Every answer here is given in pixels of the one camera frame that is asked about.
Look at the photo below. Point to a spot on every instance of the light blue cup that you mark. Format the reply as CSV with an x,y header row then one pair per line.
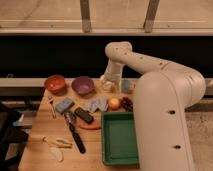
x,y
126,86

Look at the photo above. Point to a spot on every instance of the red bowl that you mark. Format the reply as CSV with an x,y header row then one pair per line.
x,y
55,83

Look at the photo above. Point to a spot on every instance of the black remote control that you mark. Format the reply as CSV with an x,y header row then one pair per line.
x,y
84,115

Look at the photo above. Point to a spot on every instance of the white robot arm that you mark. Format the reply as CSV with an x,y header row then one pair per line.
x,y
162,93

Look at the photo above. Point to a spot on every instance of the cream wooden spatula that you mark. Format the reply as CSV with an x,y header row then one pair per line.
x,y
54,147

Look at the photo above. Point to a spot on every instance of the black handled brush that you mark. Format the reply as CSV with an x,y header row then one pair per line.
x,y
71,120

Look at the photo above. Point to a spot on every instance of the black chair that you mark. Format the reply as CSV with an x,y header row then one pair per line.
x,y
9,134

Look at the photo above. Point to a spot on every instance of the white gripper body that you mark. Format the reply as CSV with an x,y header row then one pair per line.
x,y
107,85

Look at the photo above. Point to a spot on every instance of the green plastic tray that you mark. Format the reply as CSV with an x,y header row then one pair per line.
x,y
119,145

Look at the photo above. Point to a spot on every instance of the crumpled grey cloth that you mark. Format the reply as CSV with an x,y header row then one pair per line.
x,y
96,104

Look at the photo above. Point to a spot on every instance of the orange carrot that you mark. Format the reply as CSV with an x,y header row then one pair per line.
x,y
90,127

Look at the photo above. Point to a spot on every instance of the red yellow apple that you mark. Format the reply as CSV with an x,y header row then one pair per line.
x,y
114,103

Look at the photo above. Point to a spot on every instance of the cream wooden fork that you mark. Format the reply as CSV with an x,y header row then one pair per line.
x,y
62,143

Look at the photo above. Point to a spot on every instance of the dark grape bunch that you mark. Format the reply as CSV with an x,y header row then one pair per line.
x,y
127,104

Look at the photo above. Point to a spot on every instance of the blue grey sponge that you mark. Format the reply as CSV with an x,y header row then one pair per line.
x,y
64,105

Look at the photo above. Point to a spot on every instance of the purple bowl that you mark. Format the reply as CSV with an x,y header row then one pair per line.
x,y
82,85

